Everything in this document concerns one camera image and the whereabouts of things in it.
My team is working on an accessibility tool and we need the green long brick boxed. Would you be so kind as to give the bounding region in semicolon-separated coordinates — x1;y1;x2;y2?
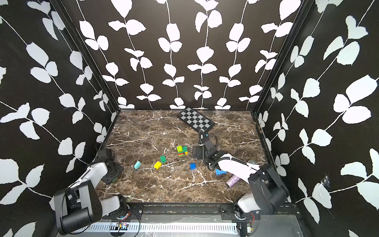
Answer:
182;146;188;155

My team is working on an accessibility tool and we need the teal small brick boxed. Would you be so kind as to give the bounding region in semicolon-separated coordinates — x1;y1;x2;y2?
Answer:
134;161;141;169

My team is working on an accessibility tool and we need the yellow brick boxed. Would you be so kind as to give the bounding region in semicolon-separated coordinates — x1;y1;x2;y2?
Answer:
154;162;162;170

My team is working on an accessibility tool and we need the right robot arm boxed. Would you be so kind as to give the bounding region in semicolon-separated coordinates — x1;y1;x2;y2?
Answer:
198;131;289;219

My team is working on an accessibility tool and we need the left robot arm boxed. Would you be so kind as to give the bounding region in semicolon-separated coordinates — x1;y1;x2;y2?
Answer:
53;149;131;235

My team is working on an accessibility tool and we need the blue long brick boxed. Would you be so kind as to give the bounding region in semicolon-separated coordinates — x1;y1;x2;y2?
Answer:
215;169;227;176

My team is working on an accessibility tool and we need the black white checkerboard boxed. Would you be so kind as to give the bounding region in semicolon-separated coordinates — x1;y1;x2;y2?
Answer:
177;107;215;133

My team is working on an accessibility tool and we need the purple glitter microphone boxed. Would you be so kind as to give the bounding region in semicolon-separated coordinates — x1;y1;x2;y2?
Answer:
226;175;240;188

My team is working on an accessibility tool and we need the black mounting rail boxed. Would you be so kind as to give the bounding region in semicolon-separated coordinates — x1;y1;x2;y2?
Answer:
126;202;303;222

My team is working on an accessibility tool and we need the white slotted cable duct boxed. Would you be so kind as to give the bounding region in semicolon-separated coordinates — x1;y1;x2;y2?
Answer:
79;222;238;234

